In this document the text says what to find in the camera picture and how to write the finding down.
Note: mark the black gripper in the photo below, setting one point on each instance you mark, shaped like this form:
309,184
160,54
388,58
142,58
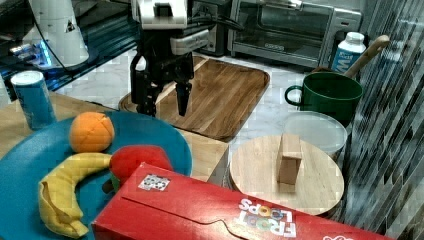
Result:
155,63

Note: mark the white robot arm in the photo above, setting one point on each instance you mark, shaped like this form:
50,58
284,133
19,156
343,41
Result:
160,15

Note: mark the wooden serving tray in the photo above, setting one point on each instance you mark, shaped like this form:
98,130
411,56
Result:
223,96

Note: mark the red plush apple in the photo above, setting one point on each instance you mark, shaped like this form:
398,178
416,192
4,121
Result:
128,158

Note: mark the orange plush fruit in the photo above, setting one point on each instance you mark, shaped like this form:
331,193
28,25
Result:
91,132

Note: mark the red Froot Loops cereal box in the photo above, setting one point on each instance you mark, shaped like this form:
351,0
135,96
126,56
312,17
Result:
156,204

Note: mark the blue shaker white cap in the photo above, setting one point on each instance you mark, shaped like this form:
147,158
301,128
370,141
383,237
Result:
32,93

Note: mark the stainless steel toaster oven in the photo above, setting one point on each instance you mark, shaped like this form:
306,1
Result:
301,32

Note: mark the yellow plush banana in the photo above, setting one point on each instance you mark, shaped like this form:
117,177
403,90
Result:
57,203

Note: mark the canister with wooden lid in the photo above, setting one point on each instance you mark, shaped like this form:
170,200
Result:
287,171

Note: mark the blue round plate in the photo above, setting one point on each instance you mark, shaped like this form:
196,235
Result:
33,158

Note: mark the green mug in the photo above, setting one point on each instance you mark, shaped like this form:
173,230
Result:
328,93

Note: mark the white blue milk bottle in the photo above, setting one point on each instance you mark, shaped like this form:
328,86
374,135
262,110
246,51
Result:
348,51

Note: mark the wooden spoon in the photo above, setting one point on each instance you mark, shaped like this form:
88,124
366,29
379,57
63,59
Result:
373,50

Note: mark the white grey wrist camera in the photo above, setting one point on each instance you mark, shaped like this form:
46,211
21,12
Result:
187,44

